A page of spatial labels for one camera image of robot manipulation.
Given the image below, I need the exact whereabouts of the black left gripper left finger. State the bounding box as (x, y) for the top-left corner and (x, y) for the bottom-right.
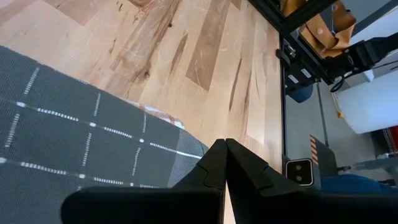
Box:
(60, 138), (228, 224)

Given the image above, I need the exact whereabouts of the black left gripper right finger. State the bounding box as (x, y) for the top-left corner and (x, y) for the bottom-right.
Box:
(226, 138), (398, 224)

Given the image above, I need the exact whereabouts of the grey white-checked towel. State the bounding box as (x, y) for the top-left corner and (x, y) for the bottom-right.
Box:
(0, 45), (210, 224)

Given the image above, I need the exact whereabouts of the grey box with striped label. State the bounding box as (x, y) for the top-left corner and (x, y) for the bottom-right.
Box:
(308, 134), (339, 189)

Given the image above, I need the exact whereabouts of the person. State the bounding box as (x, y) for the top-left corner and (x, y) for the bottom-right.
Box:
(320, 173), (398, 194)

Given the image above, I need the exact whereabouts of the thin grey stand pole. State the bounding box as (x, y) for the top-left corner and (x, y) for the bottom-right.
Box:
(315, 81), (331, 149)

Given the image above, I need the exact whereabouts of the blue round stool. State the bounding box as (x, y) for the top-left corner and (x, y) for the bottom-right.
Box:
(287, 83), (314, 104)

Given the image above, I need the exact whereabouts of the large white cylinder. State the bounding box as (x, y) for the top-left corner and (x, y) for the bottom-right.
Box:
(336, 67), (398, 135)

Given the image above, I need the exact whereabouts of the black equipment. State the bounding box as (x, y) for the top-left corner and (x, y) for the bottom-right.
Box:
(325, 32), (398, 93)

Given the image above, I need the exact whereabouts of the tan leather bag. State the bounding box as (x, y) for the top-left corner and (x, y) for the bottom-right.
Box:
(279, 0), (358, 60)

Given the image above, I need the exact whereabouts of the black rig beam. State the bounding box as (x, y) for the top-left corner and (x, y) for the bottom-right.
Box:
(248, 0), (340, 94)

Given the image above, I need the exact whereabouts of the small black depth camera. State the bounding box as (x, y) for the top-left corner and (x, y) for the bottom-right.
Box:
(285, 157), (314, 187)

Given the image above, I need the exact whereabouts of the thin yellow cord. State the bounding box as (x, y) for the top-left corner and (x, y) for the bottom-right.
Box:
(331, 91), (345, 119)

